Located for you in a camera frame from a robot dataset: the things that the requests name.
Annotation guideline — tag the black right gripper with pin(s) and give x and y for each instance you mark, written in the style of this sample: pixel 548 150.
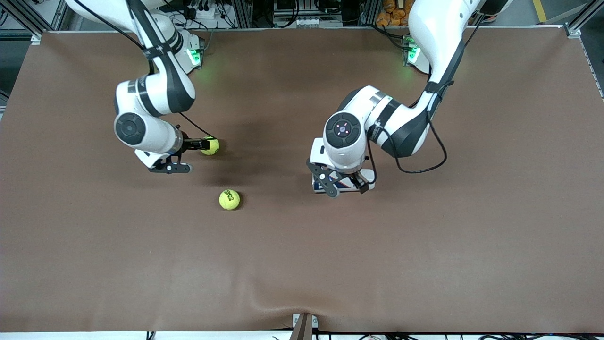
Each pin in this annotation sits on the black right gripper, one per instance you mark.
pixel 188 143

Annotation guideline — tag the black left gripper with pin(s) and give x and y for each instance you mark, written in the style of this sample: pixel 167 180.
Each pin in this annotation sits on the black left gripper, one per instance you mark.
pixel 360 182

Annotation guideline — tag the yellow tennis ball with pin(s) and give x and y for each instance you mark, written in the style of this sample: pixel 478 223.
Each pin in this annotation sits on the yellow tennis ball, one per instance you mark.
pixel 213 149
pixel 229 199

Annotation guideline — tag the white blue tennis ball can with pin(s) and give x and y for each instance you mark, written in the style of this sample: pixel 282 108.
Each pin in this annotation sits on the white blue tennis ball can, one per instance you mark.
pixel 342 188

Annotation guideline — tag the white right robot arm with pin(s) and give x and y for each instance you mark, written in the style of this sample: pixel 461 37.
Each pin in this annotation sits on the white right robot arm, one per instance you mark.
pixel 155 94

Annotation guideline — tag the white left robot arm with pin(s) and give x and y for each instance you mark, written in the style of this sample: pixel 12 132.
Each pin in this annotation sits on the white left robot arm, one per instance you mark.
pixel 443 28

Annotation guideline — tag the brown table mat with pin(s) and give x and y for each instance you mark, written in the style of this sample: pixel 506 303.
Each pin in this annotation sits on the brown table mat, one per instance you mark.
pixel 302 264

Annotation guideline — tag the white power strip with plugs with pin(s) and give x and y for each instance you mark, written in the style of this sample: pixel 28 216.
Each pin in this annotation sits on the white power strip with plugs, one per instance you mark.
pixel 207 12

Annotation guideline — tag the long white power strip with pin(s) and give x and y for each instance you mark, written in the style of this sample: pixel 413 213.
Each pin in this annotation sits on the long white power strip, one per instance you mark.
pixel 311 22

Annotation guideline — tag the orange packaged goods pile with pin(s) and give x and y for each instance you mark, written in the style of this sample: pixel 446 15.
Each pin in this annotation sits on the orange packaged goods pile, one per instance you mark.
pixel 391 14

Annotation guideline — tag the aluminium rack post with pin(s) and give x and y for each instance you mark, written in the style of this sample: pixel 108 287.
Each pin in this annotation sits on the aluminium rack post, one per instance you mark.
pixel 243 14

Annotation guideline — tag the aluminium frame profile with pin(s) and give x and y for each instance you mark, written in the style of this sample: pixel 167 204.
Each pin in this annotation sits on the aluminium frame profile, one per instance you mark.
pixel 578 26
pixel 28 21

